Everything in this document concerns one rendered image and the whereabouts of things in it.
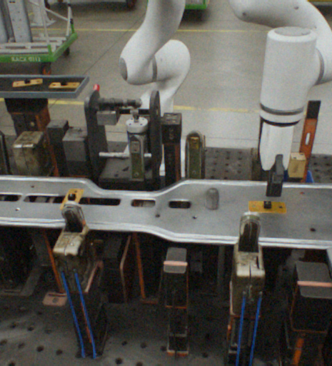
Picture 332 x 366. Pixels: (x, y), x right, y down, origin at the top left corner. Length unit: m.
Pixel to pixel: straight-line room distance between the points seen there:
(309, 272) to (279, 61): 0.40
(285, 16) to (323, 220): 0.43
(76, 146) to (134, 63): 0.32
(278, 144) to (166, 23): 0.52
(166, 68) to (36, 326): 0.83
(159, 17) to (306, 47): 0.52
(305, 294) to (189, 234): 0.26
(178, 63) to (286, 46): 0.63
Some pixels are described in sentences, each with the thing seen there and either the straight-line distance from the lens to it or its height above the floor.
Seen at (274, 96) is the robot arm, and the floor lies 1.29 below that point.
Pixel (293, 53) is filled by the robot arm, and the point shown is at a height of 1.37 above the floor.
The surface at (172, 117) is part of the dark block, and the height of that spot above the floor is 1.12.
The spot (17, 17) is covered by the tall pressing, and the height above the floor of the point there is 0.59.
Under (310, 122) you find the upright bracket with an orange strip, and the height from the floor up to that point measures 1.14.
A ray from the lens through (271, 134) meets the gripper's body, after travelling 0.78.
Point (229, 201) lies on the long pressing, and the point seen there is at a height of 1.00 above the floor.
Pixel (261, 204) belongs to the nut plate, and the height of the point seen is 1.00.
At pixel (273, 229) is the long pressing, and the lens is 0.88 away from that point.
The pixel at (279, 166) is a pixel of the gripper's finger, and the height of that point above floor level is 1.16.
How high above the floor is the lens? 1.58
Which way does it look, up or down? 35 degrees down
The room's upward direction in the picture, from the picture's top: 3 degrees counter-clockwise
